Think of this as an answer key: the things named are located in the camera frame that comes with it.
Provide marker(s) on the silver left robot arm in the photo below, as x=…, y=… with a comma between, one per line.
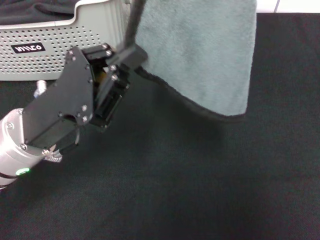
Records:
x=12, y=150

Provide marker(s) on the black tablecloth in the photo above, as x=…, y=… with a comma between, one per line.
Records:
x=175, y=180

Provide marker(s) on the silver connector plug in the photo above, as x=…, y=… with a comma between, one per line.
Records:
x=41, y=86

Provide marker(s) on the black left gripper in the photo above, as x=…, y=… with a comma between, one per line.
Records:
x=65, y=100

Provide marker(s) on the grey towel with black trim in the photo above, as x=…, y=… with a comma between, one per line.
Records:
x=200, y=55

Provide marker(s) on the dark cloth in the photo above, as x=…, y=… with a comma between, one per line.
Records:
x=30, y=11

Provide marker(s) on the grey perforated storage box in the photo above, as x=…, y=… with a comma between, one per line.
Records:
x=50, y=62

